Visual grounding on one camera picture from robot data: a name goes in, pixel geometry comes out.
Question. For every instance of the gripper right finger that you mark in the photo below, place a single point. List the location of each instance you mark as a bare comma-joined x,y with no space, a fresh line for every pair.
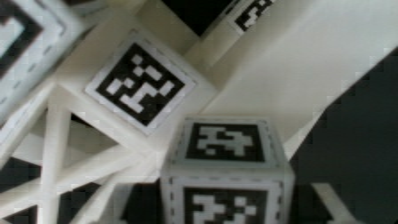
318,206

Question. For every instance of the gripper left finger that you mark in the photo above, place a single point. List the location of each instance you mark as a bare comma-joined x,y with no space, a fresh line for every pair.
133,207

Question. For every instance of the white chair leg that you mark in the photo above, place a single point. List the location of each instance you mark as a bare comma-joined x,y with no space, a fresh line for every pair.
225,177
39,29

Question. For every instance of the white chair back part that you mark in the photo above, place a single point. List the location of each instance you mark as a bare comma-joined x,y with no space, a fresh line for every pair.
142,75

